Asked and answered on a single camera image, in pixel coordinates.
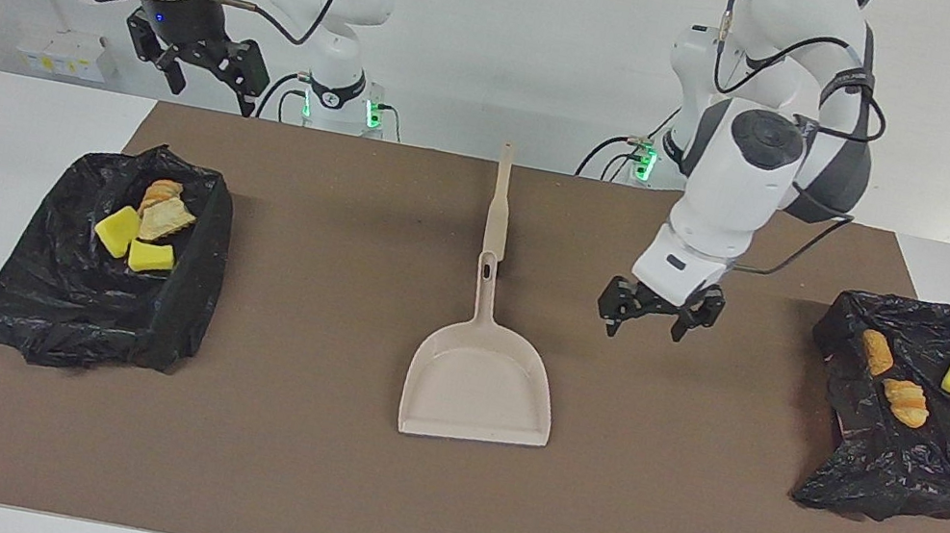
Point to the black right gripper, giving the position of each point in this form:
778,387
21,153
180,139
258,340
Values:
190,26

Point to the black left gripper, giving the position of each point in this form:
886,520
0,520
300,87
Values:
660,297

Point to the striped tan bread piece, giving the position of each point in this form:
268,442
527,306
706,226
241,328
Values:
161,189

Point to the pale bread piece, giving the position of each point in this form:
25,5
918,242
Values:
165,220

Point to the beige brush with black bristles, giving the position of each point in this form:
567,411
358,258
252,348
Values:
499,212

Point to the large yellow sponge chunk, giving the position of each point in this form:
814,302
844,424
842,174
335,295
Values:
117,231

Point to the beige plastic dustpan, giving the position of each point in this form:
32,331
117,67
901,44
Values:
477,394

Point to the small yellow sponge wedge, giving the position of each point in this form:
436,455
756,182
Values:
151,258

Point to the brown fried nugget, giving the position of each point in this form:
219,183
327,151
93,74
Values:
876,352

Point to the pale lumpy food piece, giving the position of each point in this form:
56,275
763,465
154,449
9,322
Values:
906,403

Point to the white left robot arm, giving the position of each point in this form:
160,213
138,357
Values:
734,185

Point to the black bag lined trash bin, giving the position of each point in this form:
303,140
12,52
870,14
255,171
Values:
87,306
910,460

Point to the brown table mat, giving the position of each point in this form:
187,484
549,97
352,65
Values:
394,506

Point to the white wall socket box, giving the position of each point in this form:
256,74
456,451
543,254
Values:
68,53

